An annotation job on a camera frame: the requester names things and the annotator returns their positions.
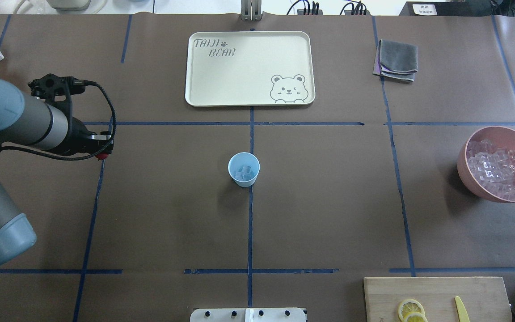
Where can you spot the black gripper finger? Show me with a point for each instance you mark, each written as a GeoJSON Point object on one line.
{"type": "Point", "coordinates": [102, 147]}
{"type": "Point", "coordinates": [103, 137]}

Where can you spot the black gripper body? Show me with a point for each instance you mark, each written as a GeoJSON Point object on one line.
{"type": "Point", "coordinates": [79, 133]}

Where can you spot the red strawberry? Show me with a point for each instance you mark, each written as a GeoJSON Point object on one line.
{"type": "Point", "coordinates": [102, 156]}

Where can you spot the light blue plastic cup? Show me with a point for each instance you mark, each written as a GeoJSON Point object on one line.
{"type": "Point", "coordinates": [240, 159]}

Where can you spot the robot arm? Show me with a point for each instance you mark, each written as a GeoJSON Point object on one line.
{"type": "Point", "coordinates": [42, 123]}

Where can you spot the pink bowl of ice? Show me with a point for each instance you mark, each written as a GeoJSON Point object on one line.
{"type": "Point", "coordinates": [486, 164]}

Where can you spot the cream bear serving tray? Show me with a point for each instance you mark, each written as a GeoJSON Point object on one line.
{"type": "Point", "coordinates": [249, 68]}

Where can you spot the grey folded cloth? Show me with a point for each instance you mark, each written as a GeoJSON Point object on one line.
{"type": "Point", "coordinates": [397, 61]}

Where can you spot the lemon slice top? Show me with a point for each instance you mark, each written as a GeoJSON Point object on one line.
{"type": "Point", "coordinates": [409, 305]}

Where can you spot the lemon slice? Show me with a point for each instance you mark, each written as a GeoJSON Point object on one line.
{"type": "Point", "coordinates": [409, 305]}
{"type": "Point", "coordinates": [415, 317]}

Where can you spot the yellow plastic knife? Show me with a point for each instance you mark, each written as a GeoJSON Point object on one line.
{"type": "Point", "coordinates": [461, 310]}

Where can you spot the wooden cutting board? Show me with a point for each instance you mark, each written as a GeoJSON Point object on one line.
{"type": "Point", "coordinates": [485, 298]}

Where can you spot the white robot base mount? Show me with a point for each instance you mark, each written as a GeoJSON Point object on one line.
{"type": "Point", "coordinates": [275, 314]}

